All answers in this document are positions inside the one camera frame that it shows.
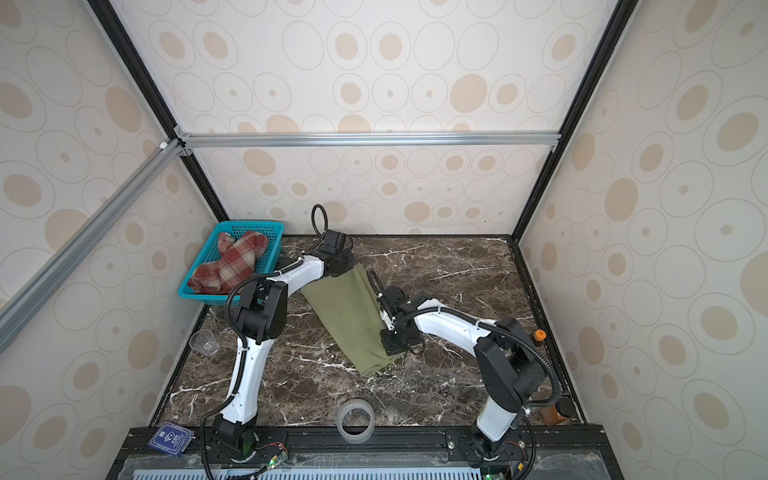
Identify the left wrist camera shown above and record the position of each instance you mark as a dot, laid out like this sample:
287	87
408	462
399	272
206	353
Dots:
335	243

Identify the brown jar black lid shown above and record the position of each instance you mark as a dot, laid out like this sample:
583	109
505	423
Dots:
563	410

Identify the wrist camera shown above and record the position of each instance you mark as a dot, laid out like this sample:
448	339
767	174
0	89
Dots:
335	243
391	299

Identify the red plaid skirt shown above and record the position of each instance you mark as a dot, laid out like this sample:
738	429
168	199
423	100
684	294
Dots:
238	259

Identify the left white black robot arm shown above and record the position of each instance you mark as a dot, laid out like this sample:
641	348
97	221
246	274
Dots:
257	313

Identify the teal plastic basket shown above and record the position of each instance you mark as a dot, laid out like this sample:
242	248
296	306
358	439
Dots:
265	265

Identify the clear tape roll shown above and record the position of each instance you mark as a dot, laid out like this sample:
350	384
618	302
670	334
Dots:
355	421

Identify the horizontal aluminium rail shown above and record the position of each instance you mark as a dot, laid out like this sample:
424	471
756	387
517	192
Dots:
378	139

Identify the olive green skirt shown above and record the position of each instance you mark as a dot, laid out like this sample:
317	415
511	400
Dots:
347	308

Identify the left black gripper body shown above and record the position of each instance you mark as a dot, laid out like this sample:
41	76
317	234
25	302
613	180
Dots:
344	263

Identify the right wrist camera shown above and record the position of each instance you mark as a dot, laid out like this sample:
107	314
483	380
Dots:
391	299

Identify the brown bottle orange cap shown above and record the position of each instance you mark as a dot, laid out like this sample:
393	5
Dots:
538	337

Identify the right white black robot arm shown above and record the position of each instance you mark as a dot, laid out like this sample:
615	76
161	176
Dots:
516	375

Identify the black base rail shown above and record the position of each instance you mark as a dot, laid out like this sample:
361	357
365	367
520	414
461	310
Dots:
570	452

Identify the blue card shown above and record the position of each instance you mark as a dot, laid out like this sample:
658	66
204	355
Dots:
171	439

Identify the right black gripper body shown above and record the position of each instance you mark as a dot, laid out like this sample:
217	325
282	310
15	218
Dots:
393	341

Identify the clear plastic cup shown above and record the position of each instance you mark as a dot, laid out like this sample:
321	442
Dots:
204	342

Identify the left slanted aluminium rail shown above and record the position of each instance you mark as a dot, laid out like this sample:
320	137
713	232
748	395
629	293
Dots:
21	309

